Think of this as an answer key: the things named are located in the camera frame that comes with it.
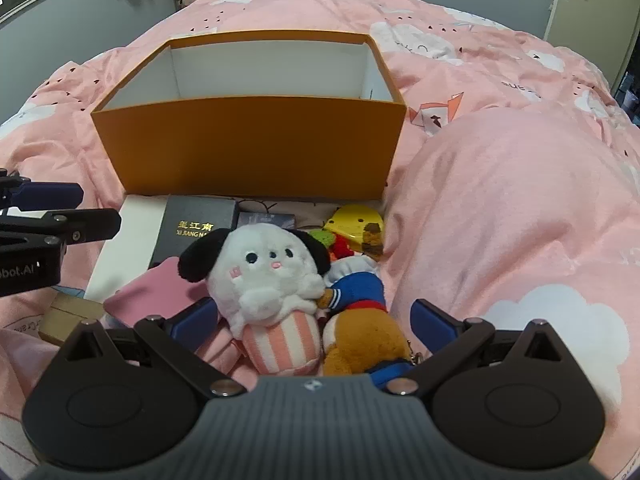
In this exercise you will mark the brown plush toy blue jacket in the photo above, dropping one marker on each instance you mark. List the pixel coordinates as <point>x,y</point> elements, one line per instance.
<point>360,340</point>

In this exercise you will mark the yellow plastic toy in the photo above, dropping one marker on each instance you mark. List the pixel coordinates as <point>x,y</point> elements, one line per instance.
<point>350,222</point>

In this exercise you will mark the black box with gold print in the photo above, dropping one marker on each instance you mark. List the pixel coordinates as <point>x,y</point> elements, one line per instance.
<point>195,215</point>

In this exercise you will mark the dark picture card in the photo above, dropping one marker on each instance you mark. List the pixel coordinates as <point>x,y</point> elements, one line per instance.
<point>265,220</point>

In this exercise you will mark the pink pouch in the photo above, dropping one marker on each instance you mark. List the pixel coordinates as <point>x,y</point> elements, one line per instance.
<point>150,290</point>

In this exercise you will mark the white dog plush toy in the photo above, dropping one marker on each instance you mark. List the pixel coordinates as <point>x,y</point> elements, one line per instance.
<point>265,270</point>

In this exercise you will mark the pink printed blanket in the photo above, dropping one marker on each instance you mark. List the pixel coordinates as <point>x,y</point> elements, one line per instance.
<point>500,185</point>

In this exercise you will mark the orange cardboard box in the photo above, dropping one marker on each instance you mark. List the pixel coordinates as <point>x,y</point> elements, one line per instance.
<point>250,150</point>

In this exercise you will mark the white box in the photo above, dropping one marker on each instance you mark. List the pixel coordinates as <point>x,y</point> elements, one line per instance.
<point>125,240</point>

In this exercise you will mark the knitted orange green red toy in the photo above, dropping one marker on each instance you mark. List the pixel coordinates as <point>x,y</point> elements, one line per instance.
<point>340,247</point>

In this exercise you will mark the white door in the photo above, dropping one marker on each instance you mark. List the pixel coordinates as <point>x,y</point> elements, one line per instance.
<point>600,0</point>

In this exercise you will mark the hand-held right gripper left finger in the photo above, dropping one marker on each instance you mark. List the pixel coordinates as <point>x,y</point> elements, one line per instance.
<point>192,321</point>

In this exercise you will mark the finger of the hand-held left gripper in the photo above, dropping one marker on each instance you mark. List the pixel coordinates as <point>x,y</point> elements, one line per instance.
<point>55,195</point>
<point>85,225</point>

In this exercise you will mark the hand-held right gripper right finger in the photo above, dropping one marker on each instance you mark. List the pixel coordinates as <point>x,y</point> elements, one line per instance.
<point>432,325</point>

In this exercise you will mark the small brown cardboard box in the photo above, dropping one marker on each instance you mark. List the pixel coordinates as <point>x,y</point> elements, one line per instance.
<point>70,315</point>

